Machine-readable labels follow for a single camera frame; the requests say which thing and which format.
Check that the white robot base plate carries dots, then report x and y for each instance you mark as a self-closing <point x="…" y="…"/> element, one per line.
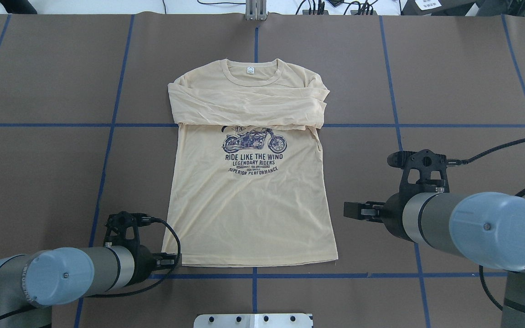
<point x="255" y="320"/>

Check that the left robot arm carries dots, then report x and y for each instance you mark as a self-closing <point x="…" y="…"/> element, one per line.
<point x="31" y="285"/>

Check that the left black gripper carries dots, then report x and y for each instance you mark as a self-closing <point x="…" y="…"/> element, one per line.
<point x="144" y="261"/>

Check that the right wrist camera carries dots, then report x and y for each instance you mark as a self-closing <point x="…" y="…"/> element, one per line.
<point x="430" y="166"/>

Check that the aluminium frame post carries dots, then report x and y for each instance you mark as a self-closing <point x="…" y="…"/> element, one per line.
<point x="256" y="10"/>

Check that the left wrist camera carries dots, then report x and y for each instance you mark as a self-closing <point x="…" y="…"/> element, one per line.
<point x="122" y="229"/>

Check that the beige long-sleeve graphic shirt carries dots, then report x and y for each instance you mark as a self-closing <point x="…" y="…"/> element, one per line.
<point x="248" y="183"/>

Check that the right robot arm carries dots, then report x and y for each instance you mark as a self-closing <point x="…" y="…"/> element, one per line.
<point x="487" y="228"/>

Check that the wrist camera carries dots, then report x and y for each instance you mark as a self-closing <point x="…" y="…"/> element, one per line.
<point x="122" y="229"/>
<point x="430" y="166"/>

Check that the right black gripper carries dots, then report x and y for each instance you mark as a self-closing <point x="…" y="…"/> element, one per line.
<point x="393" y="212"/>

